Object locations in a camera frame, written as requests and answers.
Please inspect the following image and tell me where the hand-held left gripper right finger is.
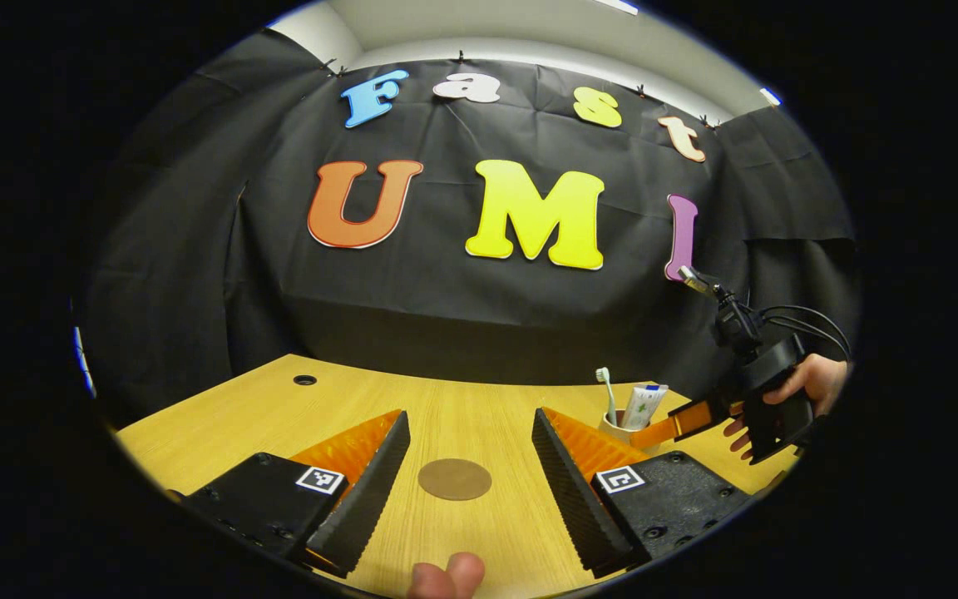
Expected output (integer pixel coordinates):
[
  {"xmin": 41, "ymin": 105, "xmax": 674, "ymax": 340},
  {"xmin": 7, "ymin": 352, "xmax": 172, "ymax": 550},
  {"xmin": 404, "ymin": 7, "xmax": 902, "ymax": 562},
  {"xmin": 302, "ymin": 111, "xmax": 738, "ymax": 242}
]
[{"xmin": 531, "ymin": 408, "xmax": 754, "ymax": 579}]

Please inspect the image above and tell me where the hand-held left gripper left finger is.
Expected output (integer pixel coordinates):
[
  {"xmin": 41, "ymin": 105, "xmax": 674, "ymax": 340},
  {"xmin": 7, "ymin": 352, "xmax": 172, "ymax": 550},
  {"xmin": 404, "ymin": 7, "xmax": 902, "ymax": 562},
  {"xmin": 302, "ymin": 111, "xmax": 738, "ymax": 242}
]
[{"xmin": 182, "ymin": 409, "xmax": 411, "ymax": 579}]

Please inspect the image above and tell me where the white toothpaste tube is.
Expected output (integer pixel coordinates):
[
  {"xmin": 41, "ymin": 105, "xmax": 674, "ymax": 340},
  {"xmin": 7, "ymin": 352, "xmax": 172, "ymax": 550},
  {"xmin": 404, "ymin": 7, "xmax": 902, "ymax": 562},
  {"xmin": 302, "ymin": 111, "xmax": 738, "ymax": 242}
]
[{"xmin": 620, "ymin": 384, "xmax": 669, "ymax": 432}]

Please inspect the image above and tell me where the beige cup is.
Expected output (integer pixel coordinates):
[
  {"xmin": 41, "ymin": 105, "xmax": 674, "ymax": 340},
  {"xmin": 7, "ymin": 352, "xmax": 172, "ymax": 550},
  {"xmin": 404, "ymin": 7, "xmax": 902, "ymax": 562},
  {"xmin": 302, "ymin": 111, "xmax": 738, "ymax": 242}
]
[{"xmin": 597, "ymin": 410, "xmax": 663, "ymax": 454}]

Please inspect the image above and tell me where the pale green toothbrush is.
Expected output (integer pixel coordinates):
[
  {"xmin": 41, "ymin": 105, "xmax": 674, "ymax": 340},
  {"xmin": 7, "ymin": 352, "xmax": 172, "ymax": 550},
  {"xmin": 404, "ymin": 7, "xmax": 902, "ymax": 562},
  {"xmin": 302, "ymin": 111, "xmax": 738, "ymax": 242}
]
[{"xmin": 595, "ymin": 367, "xmax": 618, "ymax": 427}]

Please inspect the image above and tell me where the brown round coaster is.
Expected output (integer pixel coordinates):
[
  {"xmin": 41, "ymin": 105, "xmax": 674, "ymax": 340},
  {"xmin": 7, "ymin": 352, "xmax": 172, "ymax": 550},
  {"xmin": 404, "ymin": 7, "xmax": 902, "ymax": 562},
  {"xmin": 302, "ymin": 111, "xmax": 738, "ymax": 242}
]
[{"xmin": 417, "ymin": 458, "xmax": 493, "ymax": 502}]

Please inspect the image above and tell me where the wooden desktop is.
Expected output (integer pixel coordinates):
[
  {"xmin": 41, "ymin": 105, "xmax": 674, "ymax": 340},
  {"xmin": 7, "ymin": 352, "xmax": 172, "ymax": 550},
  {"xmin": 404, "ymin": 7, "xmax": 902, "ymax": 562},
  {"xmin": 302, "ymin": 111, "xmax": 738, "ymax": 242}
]
[{"xmin": 113, "ymin": 354, "xmax": 800, "ymax": 599}]

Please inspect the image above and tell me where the black backdrop cloth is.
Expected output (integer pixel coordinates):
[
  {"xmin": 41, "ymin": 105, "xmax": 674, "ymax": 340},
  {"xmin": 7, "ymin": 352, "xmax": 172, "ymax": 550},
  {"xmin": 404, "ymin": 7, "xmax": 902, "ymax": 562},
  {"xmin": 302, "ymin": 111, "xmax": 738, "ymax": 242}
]
[{"xmin": 80, "ymin": 29, "xmax": 858, "ymax": 425}]

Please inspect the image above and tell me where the bright white panel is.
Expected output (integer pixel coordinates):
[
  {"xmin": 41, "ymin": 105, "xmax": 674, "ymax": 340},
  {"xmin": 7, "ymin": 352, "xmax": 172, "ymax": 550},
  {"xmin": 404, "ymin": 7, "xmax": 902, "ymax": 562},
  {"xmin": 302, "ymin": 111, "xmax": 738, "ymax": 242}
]
[{"xmin": 73, "ymin": 326, "xmax": 97, "ymax": 399}]

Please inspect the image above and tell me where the black cable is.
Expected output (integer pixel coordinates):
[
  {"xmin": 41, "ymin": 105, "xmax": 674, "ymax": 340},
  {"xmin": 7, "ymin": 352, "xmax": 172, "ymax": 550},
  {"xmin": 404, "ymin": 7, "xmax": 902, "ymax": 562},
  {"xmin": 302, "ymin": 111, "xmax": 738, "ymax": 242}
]
[
  {"xmin": 764, "ymin": 316, "xmax": 851, "ymax": 361},
  {"xmin": 758, "ymin": 305, "xmax": 852, "ymax": 354}
]

